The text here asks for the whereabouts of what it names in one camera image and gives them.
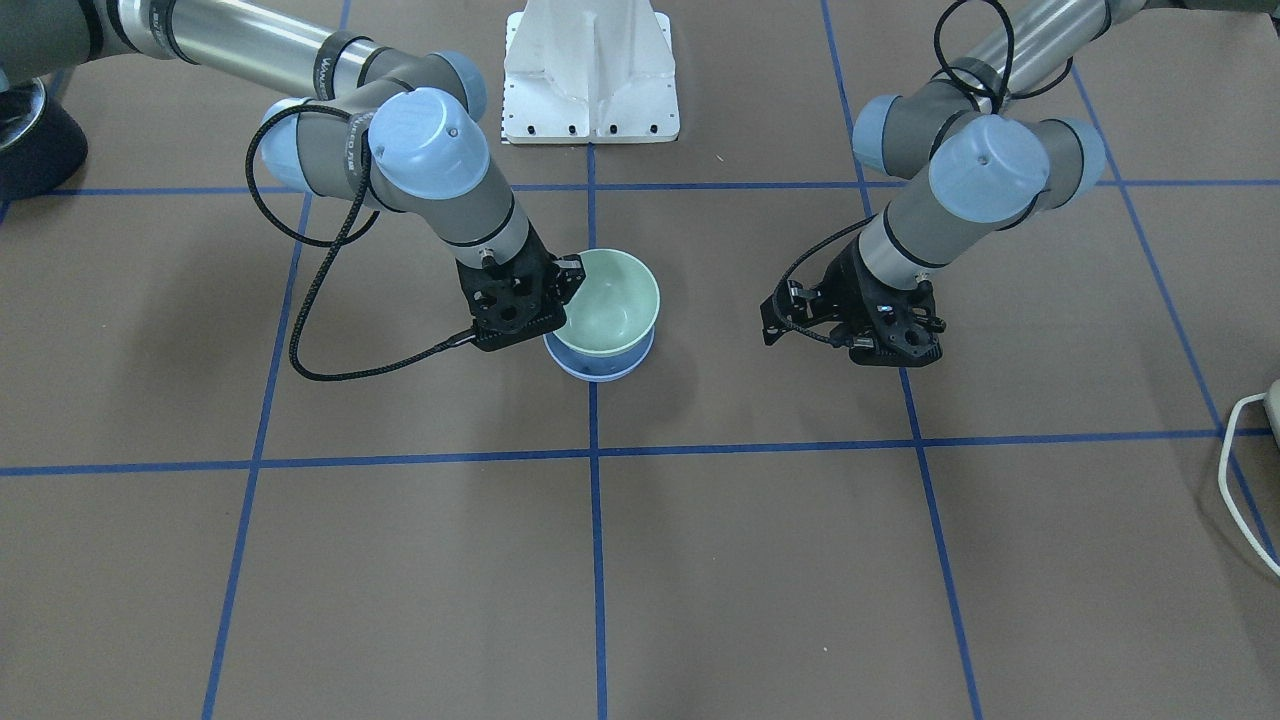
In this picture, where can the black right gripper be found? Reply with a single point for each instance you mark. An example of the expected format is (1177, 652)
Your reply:
(549, 277)

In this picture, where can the green bowl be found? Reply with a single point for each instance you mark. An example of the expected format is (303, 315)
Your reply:
(615, 308)

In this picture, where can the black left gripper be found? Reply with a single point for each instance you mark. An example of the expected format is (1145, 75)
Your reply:
(849, 291)

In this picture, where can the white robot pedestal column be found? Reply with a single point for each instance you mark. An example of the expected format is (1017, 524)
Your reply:
(589, 72)

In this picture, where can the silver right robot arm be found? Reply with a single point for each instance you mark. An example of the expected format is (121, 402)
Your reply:
(358, 121)

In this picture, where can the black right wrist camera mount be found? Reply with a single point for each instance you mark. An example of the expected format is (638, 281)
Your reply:
(513, 308)

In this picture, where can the blue bowl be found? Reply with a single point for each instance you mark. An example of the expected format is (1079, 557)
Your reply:
(600, 366)

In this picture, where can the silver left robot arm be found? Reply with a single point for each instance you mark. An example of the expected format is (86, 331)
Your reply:
(969, 171)

